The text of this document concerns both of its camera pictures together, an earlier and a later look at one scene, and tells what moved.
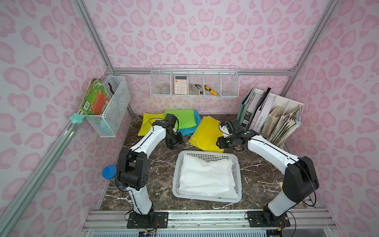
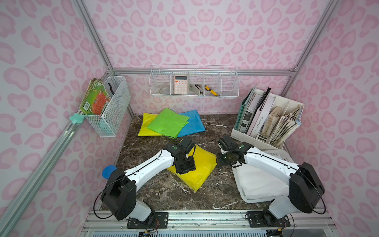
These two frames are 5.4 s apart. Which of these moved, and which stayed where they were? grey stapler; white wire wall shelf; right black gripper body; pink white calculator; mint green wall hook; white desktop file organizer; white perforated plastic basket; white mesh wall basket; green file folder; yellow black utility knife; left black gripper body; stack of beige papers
Moved: white perforated plastic basket; right black gripper body; left black gripper body
Stayed: pink white calculator; white mesh wall basket; white wire wall shelf; stack of beige papers; white desktop file organizer; mint green wall hook; grey stapler; yellow black utility knife; green file folder
